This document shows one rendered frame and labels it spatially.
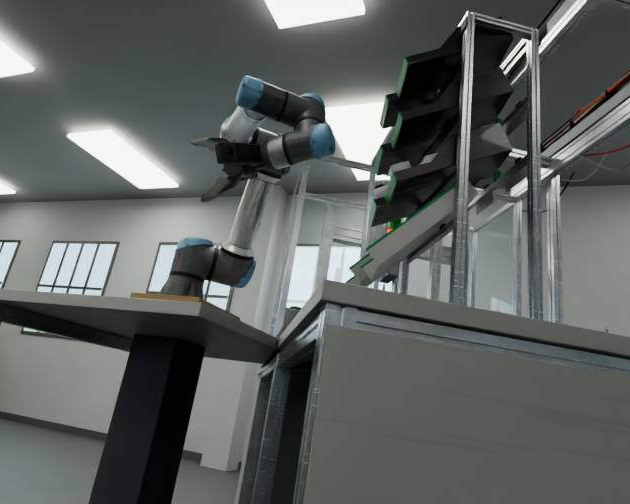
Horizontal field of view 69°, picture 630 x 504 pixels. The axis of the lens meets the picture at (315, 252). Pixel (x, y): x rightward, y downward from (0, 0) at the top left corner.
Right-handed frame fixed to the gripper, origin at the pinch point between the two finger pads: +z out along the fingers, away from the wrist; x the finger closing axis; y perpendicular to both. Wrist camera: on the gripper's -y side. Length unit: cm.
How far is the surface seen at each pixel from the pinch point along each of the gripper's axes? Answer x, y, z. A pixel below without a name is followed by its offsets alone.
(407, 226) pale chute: -23, -3, -49
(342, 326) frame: -37, -41, -40
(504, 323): -41, -31, -62
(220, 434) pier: -183, 322, 197
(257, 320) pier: -79, 373, 157
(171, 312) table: -32.3, -19.1, 0.1
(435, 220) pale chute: -23, 0, -55
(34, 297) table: -23.7, -14.8, 39.1
